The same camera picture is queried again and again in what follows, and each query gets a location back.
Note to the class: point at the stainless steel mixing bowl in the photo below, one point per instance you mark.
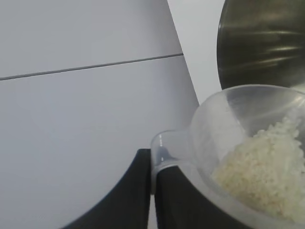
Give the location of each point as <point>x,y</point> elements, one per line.
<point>259,43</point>

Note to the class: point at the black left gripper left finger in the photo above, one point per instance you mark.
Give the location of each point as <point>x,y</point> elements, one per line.
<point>126,202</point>

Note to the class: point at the white rice grains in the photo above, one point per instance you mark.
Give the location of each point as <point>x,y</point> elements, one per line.
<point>262,171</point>

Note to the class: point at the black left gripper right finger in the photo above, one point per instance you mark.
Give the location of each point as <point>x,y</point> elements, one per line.
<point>178,205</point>

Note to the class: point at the translucent plastic measuring cup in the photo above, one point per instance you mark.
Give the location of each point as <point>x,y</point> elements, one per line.
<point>214,119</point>

